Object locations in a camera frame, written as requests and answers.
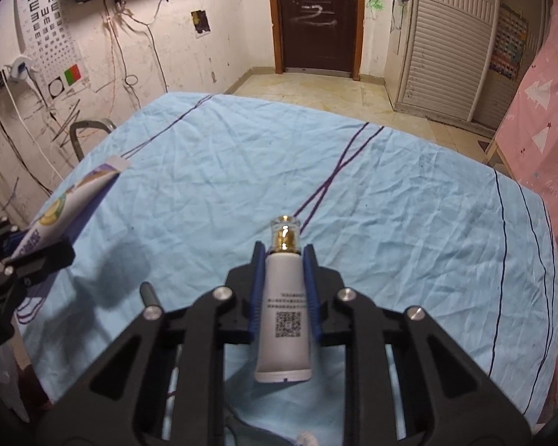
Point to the grey metal chair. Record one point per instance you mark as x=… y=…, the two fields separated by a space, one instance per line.
x=81 y=132

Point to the printed toothpaste tube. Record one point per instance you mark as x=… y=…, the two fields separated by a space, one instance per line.
x=74 y=199

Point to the wooden bed frame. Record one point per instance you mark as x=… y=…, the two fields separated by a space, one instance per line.
x=495 y=158

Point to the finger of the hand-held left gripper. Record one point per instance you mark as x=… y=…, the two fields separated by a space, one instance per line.
x=46 y=260
x=14 y=241

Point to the pink printed curtain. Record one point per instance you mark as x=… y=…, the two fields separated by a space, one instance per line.
x=544 y=102

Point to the white power strip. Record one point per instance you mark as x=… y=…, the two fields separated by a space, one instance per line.
x=16 y=70

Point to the eye chart poster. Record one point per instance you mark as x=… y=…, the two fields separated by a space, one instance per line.
x=46 y=32

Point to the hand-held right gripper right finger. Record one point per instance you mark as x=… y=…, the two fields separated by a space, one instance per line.
x=310 y=288

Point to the white shutter wardrobe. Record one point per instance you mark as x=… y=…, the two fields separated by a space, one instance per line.
x=446 y=42

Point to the colourful grid wall poster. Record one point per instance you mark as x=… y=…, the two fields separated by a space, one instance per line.
x=509 y=44

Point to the open wall socket box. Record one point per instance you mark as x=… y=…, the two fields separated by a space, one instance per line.
x=201 y=22

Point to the white tube with gold cap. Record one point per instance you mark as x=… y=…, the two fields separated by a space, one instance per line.
x=283 y=297

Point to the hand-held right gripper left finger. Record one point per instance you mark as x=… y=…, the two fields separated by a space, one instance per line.
x=258 y=288

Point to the dark brown door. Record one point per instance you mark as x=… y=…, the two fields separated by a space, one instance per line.
x=316 y=14

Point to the light blue tablecloth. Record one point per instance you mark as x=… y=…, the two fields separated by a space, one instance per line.
x=260 y=167

